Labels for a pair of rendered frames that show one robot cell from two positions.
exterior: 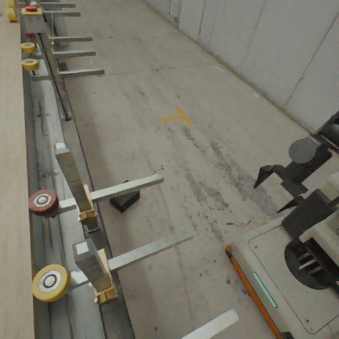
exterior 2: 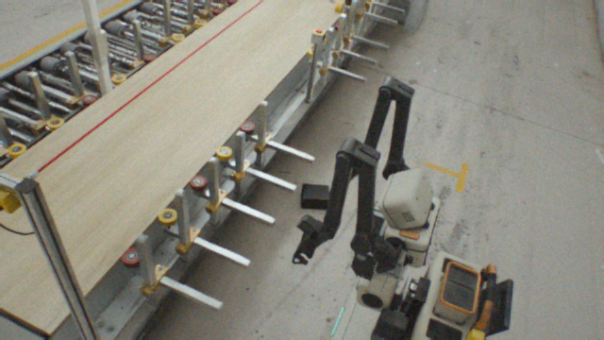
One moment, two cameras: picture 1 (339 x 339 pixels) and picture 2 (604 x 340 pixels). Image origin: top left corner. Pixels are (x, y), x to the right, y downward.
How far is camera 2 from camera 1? 1.88 m
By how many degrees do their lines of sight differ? 32
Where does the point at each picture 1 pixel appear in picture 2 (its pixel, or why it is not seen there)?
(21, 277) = (217, 144)
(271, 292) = (340, 325)
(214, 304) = (300, 318)
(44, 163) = (270, 121)
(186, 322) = (269, 306)
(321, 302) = not seen: outside the picture
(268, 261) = (362, 311)
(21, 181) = (246, 113)
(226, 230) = not seen: hidden behind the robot
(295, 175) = not seen: hidden behind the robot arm
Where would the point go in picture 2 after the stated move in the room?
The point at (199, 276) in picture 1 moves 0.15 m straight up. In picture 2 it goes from (310, 296) to (313, 282)
